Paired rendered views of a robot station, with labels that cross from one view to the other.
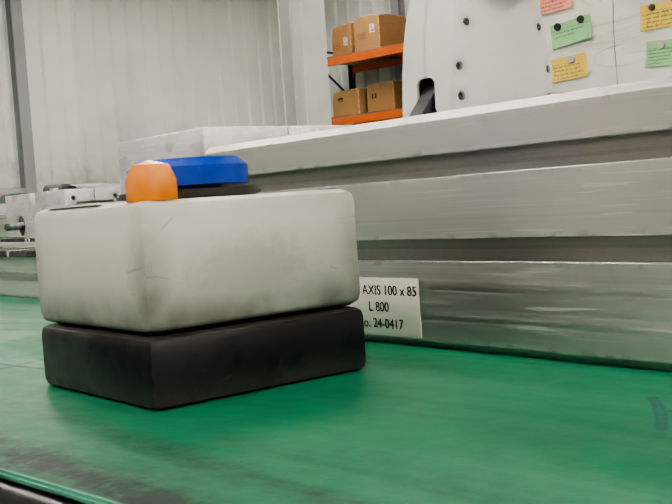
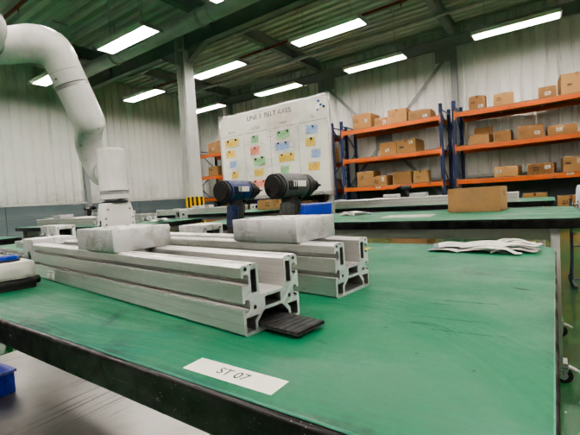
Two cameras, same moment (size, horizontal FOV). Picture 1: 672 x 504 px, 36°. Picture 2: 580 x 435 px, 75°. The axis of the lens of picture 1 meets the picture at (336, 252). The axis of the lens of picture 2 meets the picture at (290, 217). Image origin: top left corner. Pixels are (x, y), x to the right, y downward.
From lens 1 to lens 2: 0.73 m
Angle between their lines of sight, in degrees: 10
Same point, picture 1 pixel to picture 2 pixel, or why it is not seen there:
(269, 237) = (15, 268)
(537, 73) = (129, 217)
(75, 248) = not seen: outside the picture
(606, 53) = (269, 168)
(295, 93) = (188, 169)
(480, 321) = (58, 278)
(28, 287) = not seen: hidden behind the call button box
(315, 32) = (195, 148)
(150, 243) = not seen: outside the picture
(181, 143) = (29, 242)
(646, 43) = (280, 166)
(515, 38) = (122, 211)
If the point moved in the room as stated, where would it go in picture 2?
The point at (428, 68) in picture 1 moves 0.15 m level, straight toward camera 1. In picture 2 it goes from (100, 218) to (76, 222)
